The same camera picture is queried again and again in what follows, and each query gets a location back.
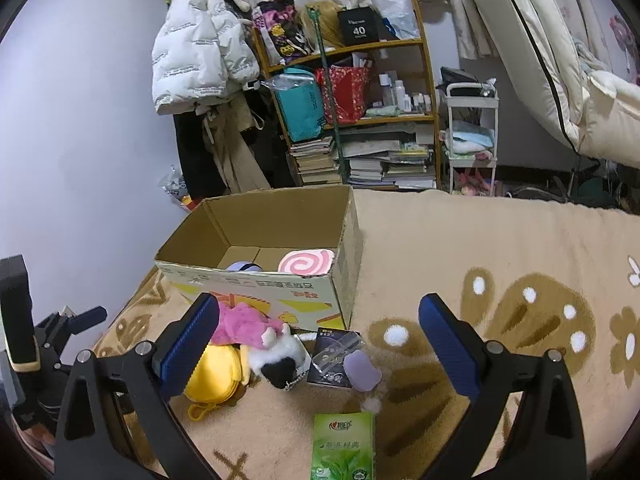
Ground stack of old books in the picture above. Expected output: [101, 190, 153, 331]
[287, 136, 343, 186]

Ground printed plastic bag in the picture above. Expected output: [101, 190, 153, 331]
[160, 165, 193, 206]

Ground black gift box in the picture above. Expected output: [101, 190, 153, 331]
[337, 6, 383, 47]

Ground blonde wig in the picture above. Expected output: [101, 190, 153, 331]
[299, 1, 346, 51]

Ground dark green bag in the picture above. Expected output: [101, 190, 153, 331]
[580, 175, 621, 208]

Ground black hanging garment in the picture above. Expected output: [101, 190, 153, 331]
[172, 105, 226, 201]

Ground pink plush toy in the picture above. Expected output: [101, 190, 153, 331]
[210, 301, 288, 351]

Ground pile of books and papers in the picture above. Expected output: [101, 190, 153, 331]
[340, 125, 438, 191]

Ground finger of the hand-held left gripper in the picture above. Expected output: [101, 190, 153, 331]
[60, 306, 108, 335]

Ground colourful printed bag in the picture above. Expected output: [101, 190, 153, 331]
[252, 0, 313, 61]

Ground green tissue packet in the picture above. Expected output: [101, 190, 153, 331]
[310, 411, 377, 480]

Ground small black packet box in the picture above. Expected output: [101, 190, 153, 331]
[306, 328, 365, 388]

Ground lavender soft pad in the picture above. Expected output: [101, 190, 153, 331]
[343, 350, 383, 392]

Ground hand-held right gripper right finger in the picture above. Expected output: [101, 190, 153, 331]
[418, 293, 587, 480]

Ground wooden shelf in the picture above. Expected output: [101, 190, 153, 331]
[250, 0, 443, 191]

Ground green pole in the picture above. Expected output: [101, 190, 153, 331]
[307, 5, 348, 186]

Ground white puffer jacket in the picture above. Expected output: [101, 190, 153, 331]
[151, 0, 261, 116]

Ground cluster of cosmetic bottles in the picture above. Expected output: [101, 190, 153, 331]
[377, 74, 435, 115]

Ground beige flower blanket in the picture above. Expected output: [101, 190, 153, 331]
[92, 187, 640, 480]

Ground white trolley cart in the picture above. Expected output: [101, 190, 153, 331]
[440, 77, 501, 196]

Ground pink swirl plush cushion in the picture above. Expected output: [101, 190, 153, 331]
[278, 248, 336, 277]

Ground red patterned bag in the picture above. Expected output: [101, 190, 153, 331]
[315, 65, 373, 126]

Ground light blue pillow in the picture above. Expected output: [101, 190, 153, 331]
[450, 122, 496, 153]

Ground yellow plush pouch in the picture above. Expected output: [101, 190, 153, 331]
[182, 344, 246, 420]

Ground cream padded chair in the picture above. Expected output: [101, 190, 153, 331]
[457, 0, 640, 168]

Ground pink soft toys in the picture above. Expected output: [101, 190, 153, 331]
[455, 167, 496, 196]

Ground black and white plush cat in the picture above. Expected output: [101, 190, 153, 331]
[246, 322, 313, 392]

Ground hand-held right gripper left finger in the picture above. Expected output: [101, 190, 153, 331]
[54, 292, 221, 480]

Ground cardboard box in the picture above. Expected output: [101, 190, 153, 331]
[154, 185, 364, 333]

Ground black bag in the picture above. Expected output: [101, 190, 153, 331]
[440, 66, 493, 92]

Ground wall poster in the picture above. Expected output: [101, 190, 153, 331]
[607, 12, 640, 86]

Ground white plastic bag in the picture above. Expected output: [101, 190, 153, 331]
[364, 0, 420, 41]

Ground teal paper bag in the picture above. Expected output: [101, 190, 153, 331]
[272, 67, 328, 143]

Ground light blue knitted blanket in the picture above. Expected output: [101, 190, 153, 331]
[572, 35, 608, 76]

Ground beige hanging coat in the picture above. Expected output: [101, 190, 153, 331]
[202, 95, 273, 196]

